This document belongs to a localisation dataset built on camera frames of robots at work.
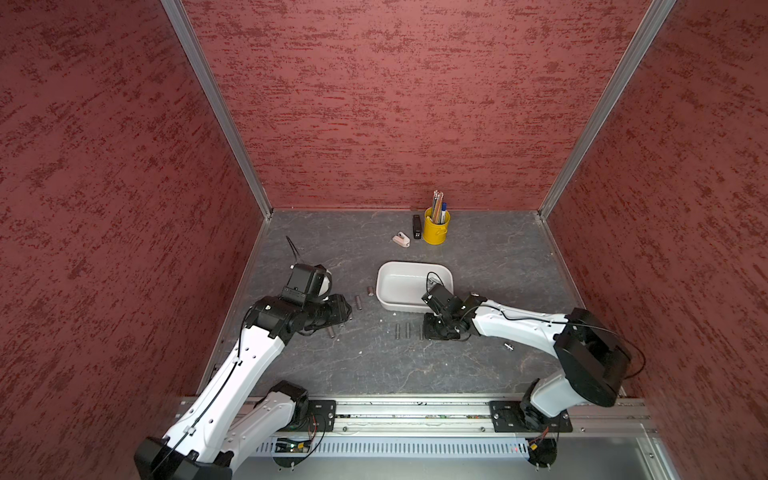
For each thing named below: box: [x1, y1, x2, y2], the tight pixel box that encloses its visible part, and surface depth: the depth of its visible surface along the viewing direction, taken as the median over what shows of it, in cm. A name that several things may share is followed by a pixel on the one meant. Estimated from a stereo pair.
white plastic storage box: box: [376, 260, 454, 313], surface depth 99 cm
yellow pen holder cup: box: [424, 207, 451, 245], surface depth 108 cm
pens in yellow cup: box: [432, 190, 447, 225], surface depth 107 cm
